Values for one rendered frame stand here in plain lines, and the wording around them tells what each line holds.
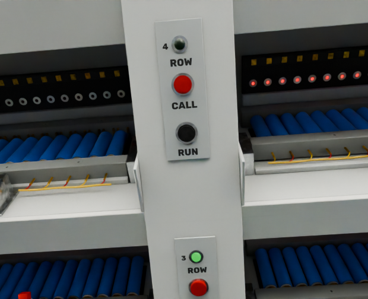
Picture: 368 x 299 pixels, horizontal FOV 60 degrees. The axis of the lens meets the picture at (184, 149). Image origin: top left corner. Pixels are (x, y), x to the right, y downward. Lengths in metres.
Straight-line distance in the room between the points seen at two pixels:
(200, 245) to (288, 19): 0.22
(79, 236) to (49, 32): 0.20
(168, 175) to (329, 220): 0.17
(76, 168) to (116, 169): 0.04
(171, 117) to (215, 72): 0.06
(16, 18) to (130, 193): 0.19
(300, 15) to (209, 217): 0.20
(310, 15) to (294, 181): 0.16
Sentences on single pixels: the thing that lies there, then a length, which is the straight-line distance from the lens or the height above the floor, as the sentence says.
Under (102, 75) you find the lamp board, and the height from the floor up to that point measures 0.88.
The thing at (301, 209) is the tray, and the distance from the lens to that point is 0.33.
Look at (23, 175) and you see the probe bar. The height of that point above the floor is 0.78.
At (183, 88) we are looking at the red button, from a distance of 0.28.
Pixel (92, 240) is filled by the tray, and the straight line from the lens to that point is 0.35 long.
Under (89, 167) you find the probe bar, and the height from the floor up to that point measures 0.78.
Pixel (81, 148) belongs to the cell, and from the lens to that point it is 0.41.
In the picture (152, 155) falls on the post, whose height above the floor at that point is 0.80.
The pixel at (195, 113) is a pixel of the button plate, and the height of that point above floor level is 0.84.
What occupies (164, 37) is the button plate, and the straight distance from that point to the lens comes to 0.29.
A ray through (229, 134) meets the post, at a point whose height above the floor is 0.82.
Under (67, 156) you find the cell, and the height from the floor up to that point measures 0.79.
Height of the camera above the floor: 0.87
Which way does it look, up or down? 12 degrees down
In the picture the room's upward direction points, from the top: 5 degrees counter-clockwise
